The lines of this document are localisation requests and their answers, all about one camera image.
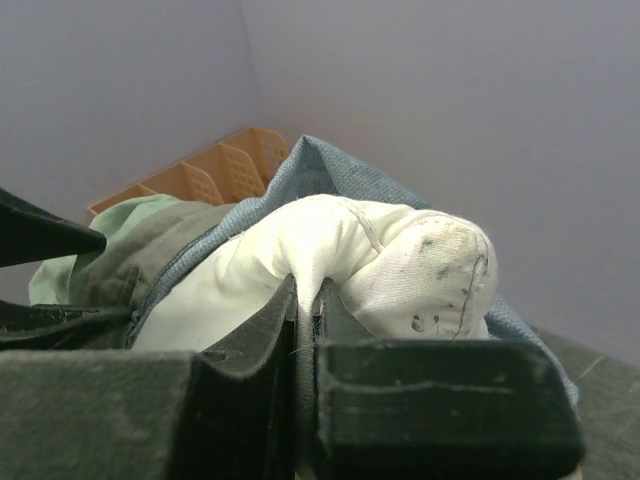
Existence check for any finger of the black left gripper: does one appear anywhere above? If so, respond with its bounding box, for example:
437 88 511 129
1 301 131 350
1 189 107 268

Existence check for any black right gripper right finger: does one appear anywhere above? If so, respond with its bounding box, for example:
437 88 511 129
312 280 585 479

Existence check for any orange plastic file organizer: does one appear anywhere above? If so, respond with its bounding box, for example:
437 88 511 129
88 127 290 216

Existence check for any blue and beige pillowcase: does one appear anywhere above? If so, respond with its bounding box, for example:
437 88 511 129
28 133 582 416

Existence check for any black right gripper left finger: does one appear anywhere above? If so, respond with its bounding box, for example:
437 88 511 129
1 278 297 479

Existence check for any white pillow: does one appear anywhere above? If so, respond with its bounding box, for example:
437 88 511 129
133 195 497 351

